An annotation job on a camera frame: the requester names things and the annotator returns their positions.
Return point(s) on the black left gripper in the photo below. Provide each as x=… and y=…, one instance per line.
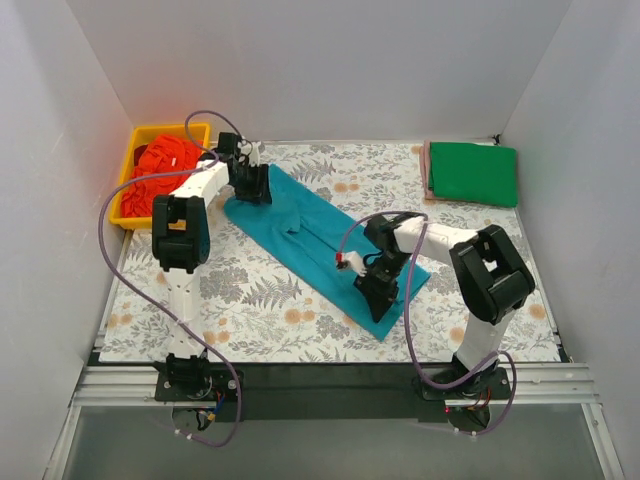
x=252, y=181

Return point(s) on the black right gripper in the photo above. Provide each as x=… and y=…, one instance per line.
x=377, y=282

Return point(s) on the teal t shirt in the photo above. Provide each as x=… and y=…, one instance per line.
x=303, y=232

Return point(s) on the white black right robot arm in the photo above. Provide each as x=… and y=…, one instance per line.
x=493, y=279

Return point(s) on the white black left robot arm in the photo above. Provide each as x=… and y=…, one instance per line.
x=181, y=244

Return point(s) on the orange t shirt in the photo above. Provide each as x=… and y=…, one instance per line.
x=165, y=154

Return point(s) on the floral patterned table mat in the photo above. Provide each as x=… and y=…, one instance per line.
x=255, y=310

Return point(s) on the yellow plastic bin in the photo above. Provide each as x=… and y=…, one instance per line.
x=142, y=136

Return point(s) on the folded green t shirt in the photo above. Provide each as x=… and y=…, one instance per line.
x=468, y=172

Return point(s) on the folded pink t shirt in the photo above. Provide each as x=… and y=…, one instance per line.
x=425, y=164

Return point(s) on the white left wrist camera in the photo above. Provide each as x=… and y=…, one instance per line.
x=250, y=152

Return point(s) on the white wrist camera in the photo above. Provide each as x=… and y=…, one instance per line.
x=351, y=261
x=250, y=152

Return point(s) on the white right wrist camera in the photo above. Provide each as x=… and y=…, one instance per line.
x=351, y=261

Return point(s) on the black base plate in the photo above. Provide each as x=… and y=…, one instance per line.
x=324, y=391

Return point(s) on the aluminium frame rail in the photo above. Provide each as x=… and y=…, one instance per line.
x=328, y=421

